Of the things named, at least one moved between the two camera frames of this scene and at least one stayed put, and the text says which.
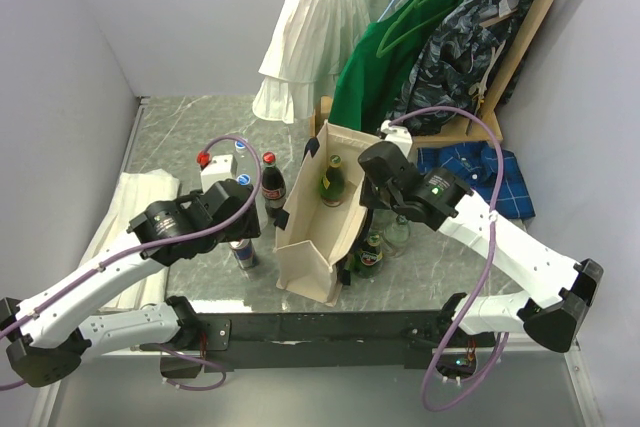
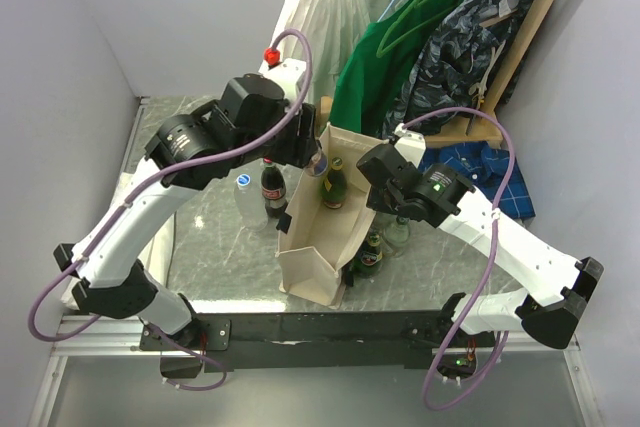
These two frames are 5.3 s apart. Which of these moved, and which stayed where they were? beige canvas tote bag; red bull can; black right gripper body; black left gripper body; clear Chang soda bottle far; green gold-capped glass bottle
Moved: black left gripper body; red bull can
Stayed: clear Chang soda bottle far; beige canvas tote bag; green gold-capped glass bottle; black right gripper body
